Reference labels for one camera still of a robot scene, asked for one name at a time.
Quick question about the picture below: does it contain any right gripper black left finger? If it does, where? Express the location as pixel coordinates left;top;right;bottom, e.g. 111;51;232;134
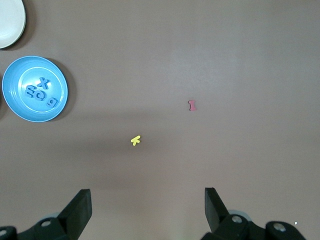
0;189;92;240

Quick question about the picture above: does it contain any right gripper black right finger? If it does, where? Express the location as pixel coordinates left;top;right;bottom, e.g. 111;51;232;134
201;187;305;240

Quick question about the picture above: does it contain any blue letter a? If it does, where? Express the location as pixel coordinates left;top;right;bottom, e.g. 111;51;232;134
46;96;60;108

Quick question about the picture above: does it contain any blue letter e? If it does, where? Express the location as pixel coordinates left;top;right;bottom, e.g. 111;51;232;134
34;90;48;102

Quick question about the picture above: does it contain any blue letter m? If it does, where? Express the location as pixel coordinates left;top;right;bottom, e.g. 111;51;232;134
24;84;37;99

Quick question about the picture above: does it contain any blue letter X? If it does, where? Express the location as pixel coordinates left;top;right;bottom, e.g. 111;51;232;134
36;77;51;91

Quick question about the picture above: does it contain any blue plate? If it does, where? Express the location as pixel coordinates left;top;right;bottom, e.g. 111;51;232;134
1;55;70;123

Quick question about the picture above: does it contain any brown table cover sheet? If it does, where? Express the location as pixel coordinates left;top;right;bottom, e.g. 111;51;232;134
0;0;320;240

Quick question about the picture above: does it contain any beige plate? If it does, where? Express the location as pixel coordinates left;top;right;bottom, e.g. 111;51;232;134
0;0;27;50

